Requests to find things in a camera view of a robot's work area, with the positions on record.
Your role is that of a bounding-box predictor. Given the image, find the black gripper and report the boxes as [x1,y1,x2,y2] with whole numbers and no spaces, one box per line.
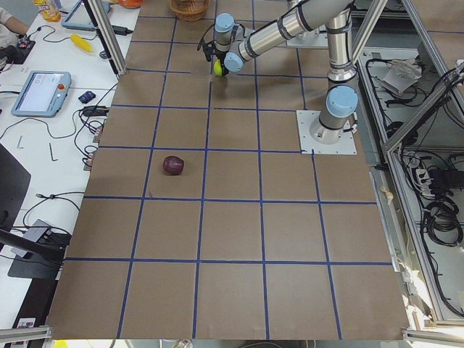
[202,40,227,62]

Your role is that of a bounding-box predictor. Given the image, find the green apple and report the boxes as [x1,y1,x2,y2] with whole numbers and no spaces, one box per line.
[213,59,228,77]

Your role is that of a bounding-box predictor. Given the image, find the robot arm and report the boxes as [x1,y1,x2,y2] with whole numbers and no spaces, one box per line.
[197,0,359,145]

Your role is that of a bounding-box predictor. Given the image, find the wicker basket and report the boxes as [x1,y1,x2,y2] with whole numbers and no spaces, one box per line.
[169,0,210,22]

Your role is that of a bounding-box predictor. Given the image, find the black power adapter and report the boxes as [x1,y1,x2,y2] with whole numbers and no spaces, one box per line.
[112,25,133,36]

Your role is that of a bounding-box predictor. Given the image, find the orange cylinder container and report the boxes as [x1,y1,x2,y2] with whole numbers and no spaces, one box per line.
[117,0,144,9]

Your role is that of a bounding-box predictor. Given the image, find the dark red apple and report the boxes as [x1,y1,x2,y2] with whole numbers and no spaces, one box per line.
[162,155,185,175]

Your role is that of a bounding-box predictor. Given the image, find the yellow toy corn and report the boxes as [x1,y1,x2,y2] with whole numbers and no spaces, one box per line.
[70,34,94,54]

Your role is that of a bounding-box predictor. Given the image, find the dark blue small pouch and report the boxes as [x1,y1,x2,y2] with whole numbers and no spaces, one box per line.
[78,91,96,104]

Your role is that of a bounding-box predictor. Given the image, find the far teach pendant tablet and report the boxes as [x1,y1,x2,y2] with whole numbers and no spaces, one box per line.
[61,1,94,31]

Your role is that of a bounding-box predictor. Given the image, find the teach pendant tablet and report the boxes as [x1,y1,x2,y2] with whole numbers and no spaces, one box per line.
[11,70,72,118]
[61,1,94,31]

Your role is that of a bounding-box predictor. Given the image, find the near teach pendant tablet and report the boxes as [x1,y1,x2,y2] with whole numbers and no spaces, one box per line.
[11,70,72,118]

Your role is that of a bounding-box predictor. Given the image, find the grey usb hub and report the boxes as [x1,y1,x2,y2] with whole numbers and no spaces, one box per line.
[11,220,71,261]

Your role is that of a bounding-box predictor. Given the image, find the black monitor stand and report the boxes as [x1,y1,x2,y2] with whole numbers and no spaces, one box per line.
[1,147,64,279]

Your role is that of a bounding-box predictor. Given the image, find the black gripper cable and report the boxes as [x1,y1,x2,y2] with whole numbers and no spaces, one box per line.
[196,21,254,51]

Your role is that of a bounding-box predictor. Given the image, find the aluminium frame post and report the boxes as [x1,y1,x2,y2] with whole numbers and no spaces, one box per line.
[83,0,128,76]

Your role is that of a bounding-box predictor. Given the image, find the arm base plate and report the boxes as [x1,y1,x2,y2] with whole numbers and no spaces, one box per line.
[296,110,357,155]
[286,30,328,49]

